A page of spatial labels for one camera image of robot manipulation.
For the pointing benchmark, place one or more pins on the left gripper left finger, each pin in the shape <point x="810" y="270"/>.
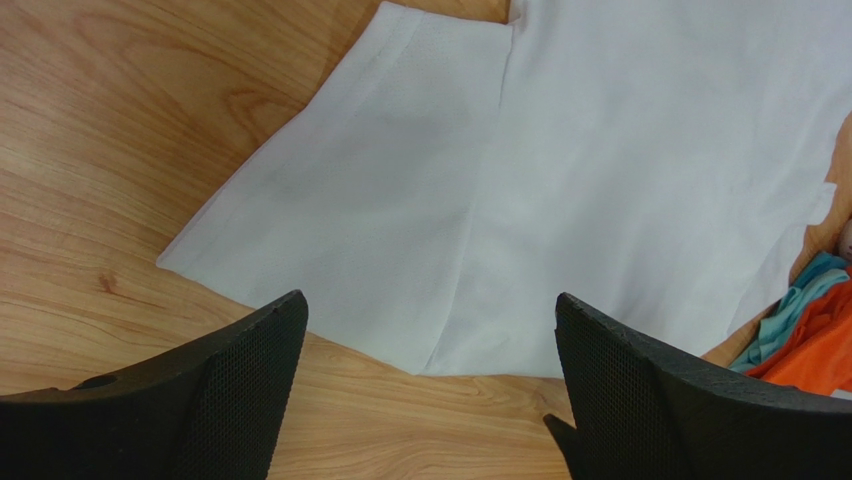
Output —
<point x="209" y="409"/>

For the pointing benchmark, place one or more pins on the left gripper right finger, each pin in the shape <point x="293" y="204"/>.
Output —
<point x="643" y="409"/>

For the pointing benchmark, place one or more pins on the white t shirt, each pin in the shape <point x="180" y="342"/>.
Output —
<point x="659" y="160"/>

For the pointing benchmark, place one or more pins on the folded orange t shirt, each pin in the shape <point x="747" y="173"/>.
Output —
<point x="817" y="356"/>

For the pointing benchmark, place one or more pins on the folded light blue t shirt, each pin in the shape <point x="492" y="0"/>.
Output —
<point x="815" y="280"/>

